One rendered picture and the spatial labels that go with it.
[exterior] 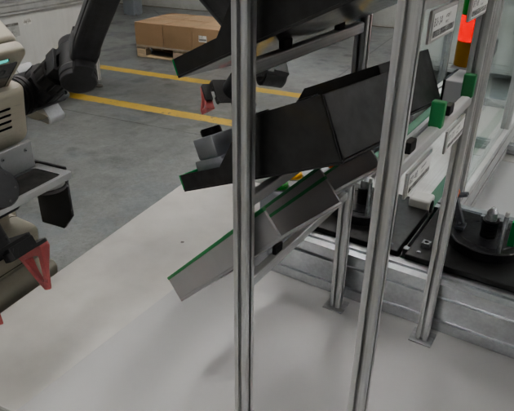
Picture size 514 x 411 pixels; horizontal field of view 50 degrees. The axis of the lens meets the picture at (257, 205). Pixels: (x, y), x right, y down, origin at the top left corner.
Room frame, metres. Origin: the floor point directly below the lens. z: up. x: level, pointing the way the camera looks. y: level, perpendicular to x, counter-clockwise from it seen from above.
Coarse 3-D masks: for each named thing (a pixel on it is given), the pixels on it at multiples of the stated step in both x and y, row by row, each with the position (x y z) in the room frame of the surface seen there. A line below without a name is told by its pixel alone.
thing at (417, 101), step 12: (420, 60) 0.74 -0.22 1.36; (360, 72) 0.68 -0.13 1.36; (372, 72) 0.67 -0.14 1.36; (384, 72) 0.67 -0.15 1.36; (420, 72) 0.73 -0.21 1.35; (432, 72) 0.75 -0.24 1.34; (324, 84) 0.72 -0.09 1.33; (336, 84) 0.70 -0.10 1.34; (420, 84) 0.72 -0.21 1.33; (432, 84) 0.74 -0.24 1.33; (300, 96) 0.74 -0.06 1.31; (420, 96) 0.71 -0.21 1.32; (432, 96) 0.73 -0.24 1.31; (420, 108) 0.70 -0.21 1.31
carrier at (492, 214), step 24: (432, 216) 1.02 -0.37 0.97; (480, 216) 1.02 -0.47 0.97; (432, 240) 0.92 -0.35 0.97; (456, 240) 0.89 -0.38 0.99; (480, 240) 0.89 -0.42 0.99; (504, 240) 0.89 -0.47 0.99; (456, 264) 0.84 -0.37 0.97; (480, 264) 0.84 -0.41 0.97; (504, 264) 0.84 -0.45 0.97; (504, 288) 0.78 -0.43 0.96
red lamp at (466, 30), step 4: (464, 16) 1.14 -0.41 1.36; (464, 20) 1.14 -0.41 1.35; (472, 20) 1.12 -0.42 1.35; (460, 24) 1.15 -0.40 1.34; (464, 24) 1.13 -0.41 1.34; (468, 24) 1.13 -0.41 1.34; (472, 24) 1.12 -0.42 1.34; (460, 28) 1.14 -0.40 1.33; (464, 28) 1.13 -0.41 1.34; (468, 28) 1.13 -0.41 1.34; (472, 28) 1.12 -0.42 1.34; (460, 32) 1.14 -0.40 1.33; (464, 32) 1.13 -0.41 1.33; (468, 32) 1.13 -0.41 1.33; (472, 32) 1.12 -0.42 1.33; (460, 36) 1.14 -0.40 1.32; (464, 36) 1.13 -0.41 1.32; (468, 36) 1.12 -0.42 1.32; (460, 40) 1.14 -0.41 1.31; (464, 40) 1.13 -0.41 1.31; (468, 40) 1.12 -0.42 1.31
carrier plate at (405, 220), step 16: (400, 208) 1.06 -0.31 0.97; (416, 208) 1.06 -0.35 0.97; (432, 208) 1.08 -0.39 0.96; (320, 224) 0.98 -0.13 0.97; (336, 224) 0.98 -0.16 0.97; (352, 224) 0.98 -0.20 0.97; (400, 224) 0.98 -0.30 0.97; (416, 224) 0.99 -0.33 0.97; (352, 240) 0.93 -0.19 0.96; (400, 240) 0.92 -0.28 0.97
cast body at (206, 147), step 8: (208, 128) 0.71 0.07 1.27; (216, 128) 0.71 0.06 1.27; (208, 136) 0.69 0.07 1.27; (216, 136) 0.69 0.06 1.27; (224, 136) 0.70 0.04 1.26; (232, 136) 0.71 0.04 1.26; (200, 144) 0.70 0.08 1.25; (208, 144) 0.69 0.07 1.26; (216, 144) 0.69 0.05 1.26; (224, 144) 0.69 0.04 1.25; (200, 152) 0.71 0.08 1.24; (208, 152) 0.69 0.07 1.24; (216, 152) 0.68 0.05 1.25; (224, 152) 0.69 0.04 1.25; (200, 160) 0.72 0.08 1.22; (208, 160) 0.69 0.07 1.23; (216, 160) 0.68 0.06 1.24; (200, 168) 0.71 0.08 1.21; (208, 168) 0.69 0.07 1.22
